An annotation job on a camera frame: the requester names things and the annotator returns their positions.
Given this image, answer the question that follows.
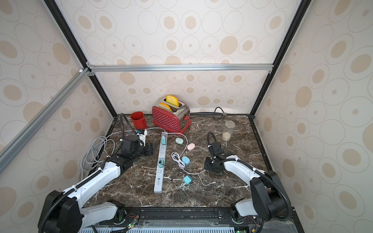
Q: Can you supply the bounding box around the white power strip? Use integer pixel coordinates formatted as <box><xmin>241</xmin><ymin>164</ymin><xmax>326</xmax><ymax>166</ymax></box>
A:
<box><xmin>153</xmin><ymin>132</ymin><xmax>167</xmax><ymax>193</ymax></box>

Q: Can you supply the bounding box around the grey power strip cord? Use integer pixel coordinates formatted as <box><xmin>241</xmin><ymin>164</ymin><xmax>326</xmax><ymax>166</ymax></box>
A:
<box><xmin>79</xmin><ymin>127</ymin><xmax>167</xmax><ymax>180</ymax></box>

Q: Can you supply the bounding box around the red metal cup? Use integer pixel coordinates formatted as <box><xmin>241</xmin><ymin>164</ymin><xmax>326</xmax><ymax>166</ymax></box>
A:
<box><xmin>130</xmin><ymin>111</ymin><xmax>147</xmax><ymax>130</ymax></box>

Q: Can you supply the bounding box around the pink earbud case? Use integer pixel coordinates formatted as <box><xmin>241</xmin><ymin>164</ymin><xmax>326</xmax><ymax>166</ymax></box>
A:
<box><xmin>186</xmin><ymin>143</ymin><xmax>196</xmax><ymax>151</ymax></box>

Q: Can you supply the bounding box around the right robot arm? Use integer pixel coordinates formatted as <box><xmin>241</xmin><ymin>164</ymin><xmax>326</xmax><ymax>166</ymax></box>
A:
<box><xmin>205</xmin><ymin>132</ymin><xmax>292</xmax><ymax>221</ymax></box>

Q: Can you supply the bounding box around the blue earbud case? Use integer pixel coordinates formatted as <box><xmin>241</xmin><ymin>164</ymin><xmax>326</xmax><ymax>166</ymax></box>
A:
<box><xmin>182</xmin><ymin>156</ymin><xmax>190</xmax><ymax>165</ymax></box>

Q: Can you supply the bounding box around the yellow toast slice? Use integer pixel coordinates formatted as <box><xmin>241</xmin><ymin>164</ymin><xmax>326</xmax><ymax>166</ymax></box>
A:
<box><xmin>166</xmin><ymin>95</ymin><xmax>180</xmax><ymax>107</ymax></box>
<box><xmin>158</xmin><ymin>103</ymin><xmax>172</xmax><ymax>111</ymax></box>

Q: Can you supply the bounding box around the black usb cable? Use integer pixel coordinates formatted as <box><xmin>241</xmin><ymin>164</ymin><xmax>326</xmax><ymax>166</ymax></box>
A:
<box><xmin>163</xmin><ymin>164</ymin><xmax>183</xmax><ymax>183</ymax></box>

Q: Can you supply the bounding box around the green earbud case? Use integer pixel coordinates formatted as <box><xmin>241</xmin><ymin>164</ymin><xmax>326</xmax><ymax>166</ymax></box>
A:
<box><xmin>175</xmin><ymin>137</ymin><xmax>184</xmax><ymax>145</ymax></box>

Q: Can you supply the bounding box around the black toaster cord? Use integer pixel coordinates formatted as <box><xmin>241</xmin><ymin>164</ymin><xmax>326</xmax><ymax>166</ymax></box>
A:
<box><xmin>190</xmin><ymin>106</ymin><xmax>227</xmax><ymax>120</ymax></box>

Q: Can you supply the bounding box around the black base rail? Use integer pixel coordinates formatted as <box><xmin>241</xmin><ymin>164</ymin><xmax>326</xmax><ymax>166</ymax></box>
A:
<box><xmin>52</xmin><ymin>206</ymin><xmax>305</xmax><ymax>233</ymax></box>

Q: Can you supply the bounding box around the front yellow toast slice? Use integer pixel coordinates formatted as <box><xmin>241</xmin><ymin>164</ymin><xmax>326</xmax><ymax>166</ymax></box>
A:
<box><xmin>158</xmin><ymin>103</ymin><xmax>172</xmax><ymax>111</ymax></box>

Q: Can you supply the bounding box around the left aluminium rail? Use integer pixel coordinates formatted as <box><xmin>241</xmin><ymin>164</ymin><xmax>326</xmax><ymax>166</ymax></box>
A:
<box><xmin>1</xmin><ymin>68</ymin><xmax>89</xmax><ymax>172</ymax></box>

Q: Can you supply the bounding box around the white usb cable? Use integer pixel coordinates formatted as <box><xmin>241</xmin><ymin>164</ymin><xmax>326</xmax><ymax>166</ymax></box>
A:
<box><xmin>166</xmin><ymin>132</ymin><xmax>217</xmax><ymax>188</ymax></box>

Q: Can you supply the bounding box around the rear yellow toast slice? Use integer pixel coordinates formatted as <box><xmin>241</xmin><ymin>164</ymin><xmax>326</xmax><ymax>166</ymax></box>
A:
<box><xmin>166</xmin><ymin>95</ymin><xmax>180</xmax><ymax>107</ymax></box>

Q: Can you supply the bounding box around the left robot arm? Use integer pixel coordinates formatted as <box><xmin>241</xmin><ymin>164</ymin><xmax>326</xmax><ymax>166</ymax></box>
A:
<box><xmin>38</xmin><ymin>112</ymin><xmax>153</xmax><ymax>233</ymax></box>

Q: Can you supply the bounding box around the horizontal aluminium rail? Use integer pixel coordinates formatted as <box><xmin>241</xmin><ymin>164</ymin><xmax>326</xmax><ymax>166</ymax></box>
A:
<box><xmin>89</xmin><ymin>64</ymin><xmax>274</xmax><ymax>72</ymax></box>

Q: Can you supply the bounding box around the red toaster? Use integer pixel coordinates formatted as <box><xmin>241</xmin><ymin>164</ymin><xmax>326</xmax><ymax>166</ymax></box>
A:
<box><xmin>152</xmin><ymin>97</ymin><xmax>192</xmax><ymax>134</ymax></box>

